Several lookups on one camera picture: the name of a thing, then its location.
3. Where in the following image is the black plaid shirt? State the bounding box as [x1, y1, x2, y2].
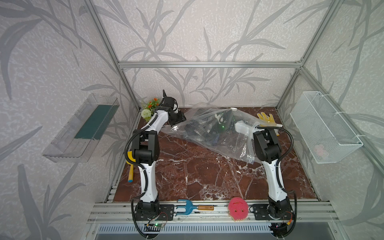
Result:
[184, 117, 235, 146]

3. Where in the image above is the clear plastic vacuum bag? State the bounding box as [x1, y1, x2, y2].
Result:
[161, 103, 284, 164]

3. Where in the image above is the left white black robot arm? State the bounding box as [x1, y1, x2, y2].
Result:
[125, 91, 186, 216]

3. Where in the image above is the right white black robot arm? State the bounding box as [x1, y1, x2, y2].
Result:
[211, 109, 297, 219]

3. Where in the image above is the potted artificial flower plant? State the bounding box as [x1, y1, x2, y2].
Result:
[141, 98, 160, 123]

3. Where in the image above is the yellow work glove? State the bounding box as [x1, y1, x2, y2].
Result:
[257, 112, 283, 128]

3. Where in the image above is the yellow toy shovel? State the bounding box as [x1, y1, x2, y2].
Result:
[126, 151, 136, 183]

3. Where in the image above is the pink round scrub brush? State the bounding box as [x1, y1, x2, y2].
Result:
[228, 197, 249, 221]

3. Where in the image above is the pink object in basket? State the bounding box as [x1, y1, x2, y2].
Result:
[315, 144, 329, 161]

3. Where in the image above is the small green circuit board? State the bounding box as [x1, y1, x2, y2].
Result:
[146, 222, 167, 231]

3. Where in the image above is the blue garden fork wooden handle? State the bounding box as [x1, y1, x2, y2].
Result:
[176, 199, 215, 216]

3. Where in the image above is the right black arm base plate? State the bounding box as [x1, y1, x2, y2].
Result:
[249, 204, 294, 221]

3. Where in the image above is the clear acrylic wall shelf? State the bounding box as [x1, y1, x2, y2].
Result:
[42, 94, 120, 163]

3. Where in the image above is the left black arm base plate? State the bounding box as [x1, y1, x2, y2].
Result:
[133, 202, 175, 221]

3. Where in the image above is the white wire mesh basket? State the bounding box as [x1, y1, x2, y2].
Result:
[290, 91, 364, 164]

